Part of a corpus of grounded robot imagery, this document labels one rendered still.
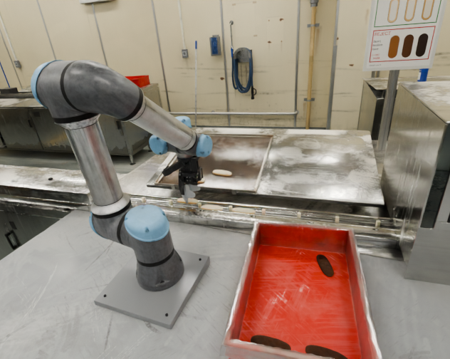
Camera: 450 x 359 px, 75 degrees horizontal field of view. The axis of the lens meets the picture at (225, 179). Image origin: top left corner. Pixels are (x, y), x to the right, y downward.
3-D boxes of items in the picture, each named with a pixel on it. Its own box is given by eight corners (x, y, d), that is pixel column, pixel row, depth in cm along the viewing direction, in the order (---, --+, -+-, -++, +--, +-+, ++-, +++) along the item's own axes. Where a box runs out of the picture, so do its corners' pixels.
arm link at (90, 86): (107, 46, 58) (218, 134, 101) (73, 48, 63) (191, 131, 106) (90, 100, 57) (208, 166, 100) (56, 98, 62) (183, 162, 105)
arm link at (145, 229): (156, 268, 83) (145, 231, 76) (122, 255, 89) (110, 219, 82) (181, 242, 91) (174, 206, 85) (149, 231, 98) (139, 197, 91)
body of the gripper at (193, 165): (196, 187, 118) (193, 159, 113) (177, 185, 121) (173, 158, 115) (203, 179, 125) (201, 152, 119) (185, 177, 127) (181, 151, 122)
